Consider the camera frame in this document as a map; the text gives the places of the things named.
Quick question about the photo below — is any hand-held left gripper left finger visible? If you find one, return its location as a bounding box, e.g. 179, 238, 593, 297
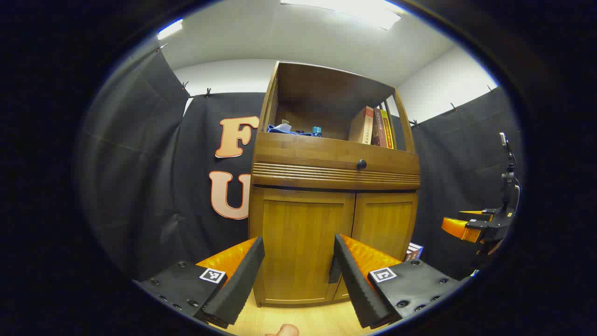
133, 236, 265, 329

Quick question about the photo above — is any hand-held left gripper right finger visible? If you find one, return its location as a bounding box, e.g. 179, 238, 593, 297
333, 233, 472, 329

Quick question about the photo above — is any wooden shoe cabinet door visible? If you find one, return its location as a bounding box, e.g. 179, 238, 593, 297
250, 188, 356, 306
333, 192, 419, 301

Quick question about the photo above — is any wooden double-door shoe cabinet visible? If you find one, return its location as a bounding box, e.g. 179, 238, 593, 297
247, 61, 422, 308

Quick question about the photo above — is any wooden cabinet drawer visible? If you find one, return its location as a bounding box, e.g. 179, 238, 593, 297
252, 132, 421, 191

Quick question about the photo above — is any small printed box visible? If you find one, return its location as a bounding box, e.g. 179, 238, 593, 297
403, 242, 424, 262

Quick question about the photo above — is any yellow book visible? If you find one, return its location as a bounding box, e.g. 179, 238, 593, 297
380, 109, 395, 150

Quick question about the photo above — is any dark red book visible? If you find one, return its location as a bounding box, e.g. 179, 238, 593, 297
372, 108, 388, 147

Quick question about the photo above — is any tan book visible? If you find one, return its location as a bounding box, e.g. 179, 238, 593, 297
348, 106, 375, 144

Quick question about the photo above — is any blue cloth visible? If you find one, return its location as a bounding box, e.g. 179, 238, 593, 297
267, 120, 314, 137

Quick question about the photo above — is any black backdrop cloth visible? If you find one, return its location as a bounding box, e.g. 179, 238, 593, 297
77, 44, 525, 283

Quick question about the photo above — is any large ceiling light panel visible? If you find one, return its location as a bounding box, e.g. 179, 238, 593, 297
280, 0, 406, 31

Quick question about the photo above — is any small ceiling light panel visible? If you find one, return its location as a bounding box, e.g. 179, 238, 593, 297
157, 19, 184, 40

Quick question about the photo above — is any black door handle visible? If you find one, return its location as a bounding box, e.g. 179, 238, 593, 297
328, 254, 343, 284

